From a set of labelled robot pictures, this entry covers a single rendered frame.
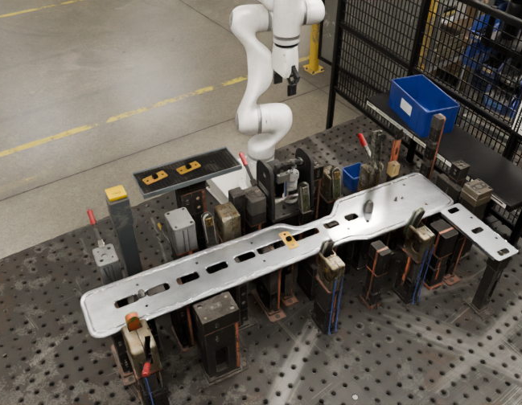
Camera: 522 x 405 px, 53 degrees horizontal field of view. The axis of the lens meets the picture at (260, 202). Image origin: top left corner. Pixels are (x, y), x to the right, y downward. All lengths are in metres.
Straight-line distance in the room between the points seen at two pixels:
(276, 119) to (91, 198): 1.91
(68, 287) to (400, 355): 1.27
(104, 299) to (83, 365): 0.33
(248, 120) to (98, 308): 0.92
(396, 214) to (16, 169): 2.95
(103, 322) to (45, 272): 0.68
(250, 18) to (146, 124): 2.46
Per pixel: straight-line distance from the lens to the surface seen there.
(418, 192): 2.12
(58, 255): 2.36
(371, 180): 2.12
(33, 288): 2.27
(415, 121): 2.40
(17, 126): 4.70
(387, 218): 1.97
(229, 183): 2.41
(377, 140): 2.05
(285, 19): 1.65
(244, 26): 2.07
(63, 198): 3.79
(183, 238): 1.78
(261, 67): 2.10
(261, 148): 2.21
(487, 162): 2.32
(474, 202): 2.11
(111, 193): 1.85
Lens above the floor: 2.29
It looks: 41 degrees down
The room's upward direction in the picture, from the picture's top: straight up
